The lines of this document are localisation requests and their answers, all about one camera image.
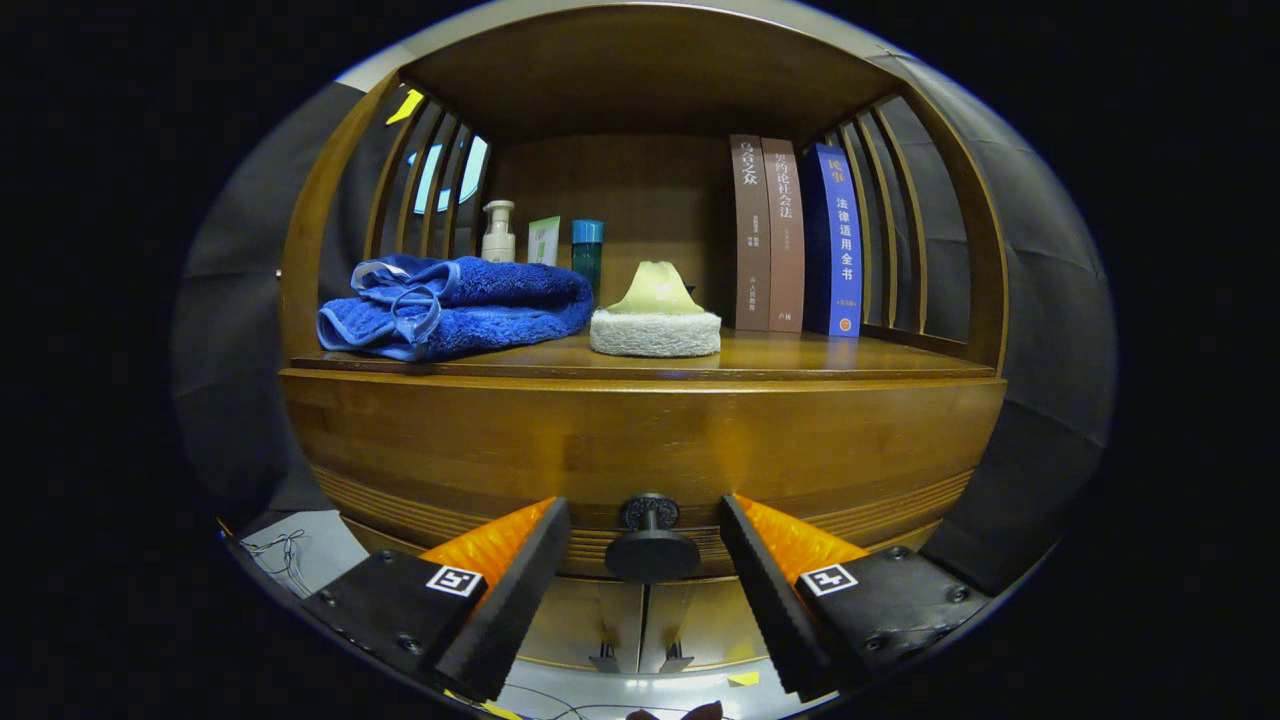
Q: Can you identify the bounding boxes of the wooden countertop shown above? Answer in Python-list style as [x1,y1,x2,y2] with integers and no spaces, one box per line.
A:
[290,325,996,381]

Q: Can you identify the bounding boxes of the blue book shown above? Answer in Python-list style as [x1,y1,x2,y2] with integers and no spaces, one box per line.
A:
[803,143,863,338]

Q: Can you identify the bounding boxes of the wooden drawer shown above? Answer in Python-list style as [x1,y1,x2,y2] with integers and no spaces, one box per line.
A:
[280,370,1007,581]

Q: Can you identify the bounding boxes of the wooden cabinet door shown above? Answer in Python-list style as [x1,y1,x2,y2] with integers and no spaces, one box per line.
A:
[520,578,646,673]
[640,578,771,673]

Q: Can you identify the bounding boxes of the white pump bottle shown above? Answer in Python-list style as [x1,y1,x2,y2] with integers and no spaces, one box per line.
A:
[481,200,517,264]

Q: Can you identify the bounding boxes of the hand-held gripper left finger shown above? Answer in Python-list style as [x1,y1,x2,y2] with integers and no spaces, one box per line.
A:
[302,496,572,704]

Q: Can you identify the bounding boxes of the black drawer knob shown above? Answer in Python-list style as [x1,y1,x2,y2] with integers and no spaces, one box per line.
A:
[604,493,701,584]

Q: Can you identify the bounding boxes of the wooden cabinet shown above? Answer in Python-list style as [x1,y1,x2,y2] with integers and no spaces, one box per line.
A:
[278,5,1009,681]

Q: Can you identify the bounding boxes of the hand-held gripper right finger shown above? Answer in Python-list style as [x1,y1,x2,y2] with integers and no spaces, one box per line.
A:
[718,493,991,701]

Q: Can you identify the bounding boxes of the blue cap glass bottle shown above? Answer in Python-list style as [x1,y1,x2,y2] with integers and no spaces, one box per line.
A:
[571,219,605,301]

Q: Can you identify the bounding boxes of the blue towel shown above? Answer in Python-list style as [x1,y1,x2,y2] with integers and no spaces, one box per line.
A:
[316,254,595,362]

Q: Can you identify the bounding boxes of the scrub sponge with pale handle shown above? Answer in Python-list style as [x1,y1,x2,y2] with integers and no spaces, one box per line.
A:
[589,261,723,359]

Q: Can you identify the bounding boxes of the reddish brown book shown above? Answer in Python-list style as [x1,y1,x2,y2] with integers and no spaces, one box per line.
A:
[762,138,806,333]

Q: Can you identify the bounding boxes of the thin grey cable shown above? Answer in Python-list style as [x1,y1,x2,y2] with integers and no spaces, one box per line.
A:
[240,530,306,599]

